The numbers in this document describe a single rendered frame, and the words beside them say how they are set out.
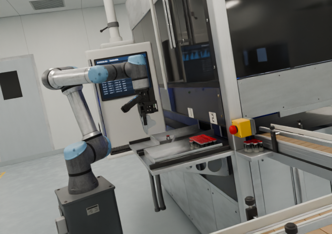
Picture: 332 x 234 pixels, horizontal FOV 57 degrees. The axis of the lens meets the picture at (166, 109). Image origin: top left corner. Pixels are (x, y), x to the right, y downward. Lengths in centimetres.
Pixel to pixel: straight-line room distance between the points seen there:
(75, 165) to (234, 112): 80
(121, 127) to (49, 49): 477
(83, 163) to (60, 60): 540
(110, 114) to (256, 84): 119
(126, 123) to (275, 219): 175
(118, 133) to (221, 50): 118
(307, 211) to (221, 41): 88
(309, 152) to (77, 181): 104
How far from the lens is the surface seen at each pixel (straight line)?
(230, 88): 142
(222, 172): 158
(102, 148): 165
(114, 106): 229
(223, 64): 140
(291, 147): 128
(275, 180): 162
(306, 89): 165
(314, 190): 178
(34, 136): 696
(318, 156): 118
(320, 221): 68
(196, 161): 141
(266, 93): 151
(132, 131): 233
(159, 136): 201
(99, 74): 132
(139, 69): 136
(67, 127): 688
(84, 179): 158
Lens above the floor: 129
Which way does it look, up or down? 7 degrees down
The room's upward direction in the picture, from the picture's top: 10 degrees counter-clockwise
